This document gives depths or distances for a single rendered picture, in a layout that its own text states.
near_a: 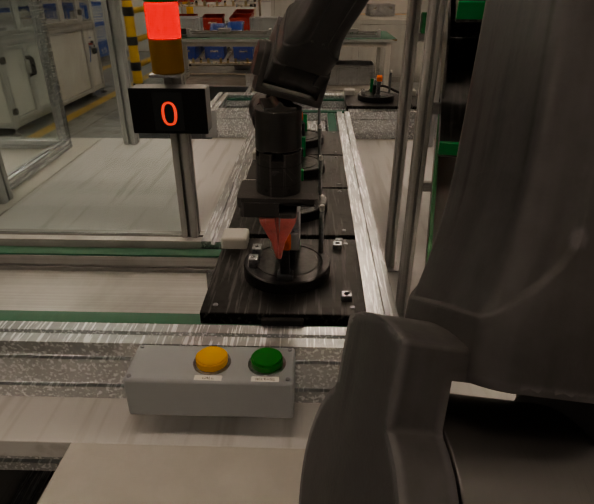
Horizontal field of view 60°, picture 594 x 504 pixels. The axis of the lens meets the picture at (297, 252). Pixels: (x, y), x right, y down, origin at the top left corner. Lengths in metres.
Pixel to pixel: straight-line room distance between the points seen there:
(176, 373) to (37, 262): 0.47
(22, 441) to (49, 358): 0.11
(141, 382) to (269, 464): 0.19
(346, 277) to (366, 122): 1.20
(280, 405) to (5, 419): 0.39
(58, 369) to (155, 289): 0.22
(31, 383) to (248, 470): 0.35
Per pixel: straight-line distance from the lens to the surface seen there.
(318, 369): 0.72
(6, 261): 1.09
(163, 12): 0.84
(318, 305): 0.75
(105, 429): 0.77
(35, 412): 0.83
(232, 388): 0.65
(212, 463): 0.70
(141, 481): 0.70
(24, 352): 0.80
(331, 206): 1.08
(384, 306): 0.78
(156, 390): 0.68
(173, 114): 0.86
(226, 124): 1.98
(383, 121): 1.96
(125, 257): 0.99
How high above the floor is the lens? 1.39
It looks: 28 degrees down
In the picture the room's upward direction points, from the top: straight up
